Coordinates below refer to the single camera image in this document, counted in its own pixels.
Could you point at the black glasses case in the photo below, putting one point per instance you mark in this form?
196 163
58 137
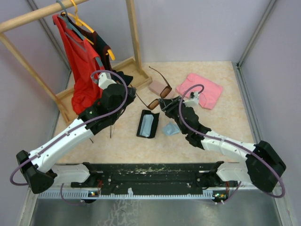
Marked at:
154 124

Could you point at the red tank top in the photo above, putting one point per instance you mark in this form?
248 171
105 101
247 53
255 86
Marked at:
85 90

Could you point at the light blue cleaning cloth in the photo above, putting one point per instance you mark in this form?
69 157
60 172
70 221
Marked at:
146 125

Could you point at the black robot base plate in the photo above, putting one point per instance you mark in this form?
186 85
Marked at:
155 181

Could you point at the pink folded t-shirt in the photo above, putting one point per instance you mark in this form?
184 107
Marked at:
209 96

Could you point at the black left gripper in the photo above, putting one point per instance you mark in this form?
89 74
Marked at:
131 95

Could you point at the grey clothes hanger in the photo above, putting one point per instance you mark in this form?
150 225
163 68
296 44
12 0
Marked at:
84 49

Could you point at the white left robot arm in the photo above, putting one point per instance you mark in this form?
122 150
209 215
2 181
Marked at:
39 167

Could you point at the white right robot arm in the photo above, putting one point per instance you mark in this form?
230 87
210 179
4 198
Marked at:
258 164

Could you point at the wooden clothes rack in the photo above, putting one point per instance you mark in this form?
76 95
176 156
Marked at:
132 66

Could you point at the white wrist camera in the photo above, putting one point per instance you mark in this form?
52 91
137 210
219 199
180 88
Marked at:
103 80
193 99

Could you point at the pink glasses case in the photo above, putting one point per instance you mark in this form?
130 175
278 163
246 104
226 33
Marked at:
157 87

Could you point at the tortoiseshell brown sunglasses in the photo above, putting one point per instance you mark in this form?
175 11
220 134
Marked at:
163 94

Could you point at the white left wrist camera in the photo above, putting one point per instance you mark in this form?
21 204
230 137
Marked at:
103 80

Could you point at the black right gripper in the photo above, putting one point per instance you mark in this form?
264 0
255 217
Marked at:
168 105

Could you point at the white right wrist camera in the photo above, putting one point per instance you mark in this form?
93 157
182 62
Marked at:
193 99

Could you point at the yellow clothes hanger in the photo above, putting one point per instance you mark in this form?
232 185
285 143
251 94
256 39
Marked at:
79 22

